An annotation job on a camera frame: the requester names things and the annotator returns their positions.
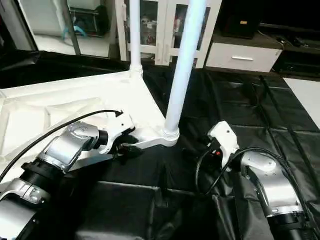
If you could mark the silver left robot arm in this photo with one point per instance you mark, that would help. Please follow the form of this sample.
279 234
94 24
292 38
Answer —
65 150

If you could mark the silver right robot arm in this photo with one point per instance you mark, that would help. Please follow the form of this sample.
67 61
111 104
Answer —
270 185

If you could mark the white glass door cabinet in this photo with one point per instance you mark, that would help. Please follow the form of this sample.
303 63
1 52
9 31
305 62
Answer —
162 30

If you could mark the white plastic table top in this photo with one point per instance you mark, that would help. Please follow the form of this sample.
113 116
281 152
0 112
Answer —
60 100

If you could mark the white drawer unit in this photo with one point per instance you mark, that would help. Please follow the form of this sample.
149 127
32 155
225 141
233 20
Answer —
240 57

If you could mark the dark low tv stand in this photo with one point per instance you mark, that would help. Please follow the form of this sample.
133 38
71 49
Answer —
300 50

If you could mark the clear plastic storage box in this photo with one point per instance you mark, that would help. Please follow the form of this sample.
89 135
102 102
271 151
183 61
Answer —
90 20

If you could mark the black speaker box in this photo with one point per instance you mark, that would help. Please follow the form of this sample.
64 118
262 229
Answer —
240 22

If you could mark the black mat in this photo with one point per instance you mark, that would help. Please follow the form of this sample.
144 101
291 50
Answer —
250 110

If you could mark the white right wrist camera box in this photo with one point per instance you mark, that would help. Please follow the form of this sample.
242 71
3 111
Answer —
225 137

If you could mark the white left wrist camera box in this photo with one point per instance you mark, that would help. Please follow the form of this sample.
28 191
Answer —
117 130

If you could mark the white plastic table leg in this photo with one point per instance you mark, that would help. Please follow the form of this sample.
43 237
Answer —
185 60
135 35

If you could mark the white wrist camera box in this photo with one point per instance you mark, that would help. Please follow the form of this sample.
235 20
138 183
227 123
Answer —
225 137
117 130

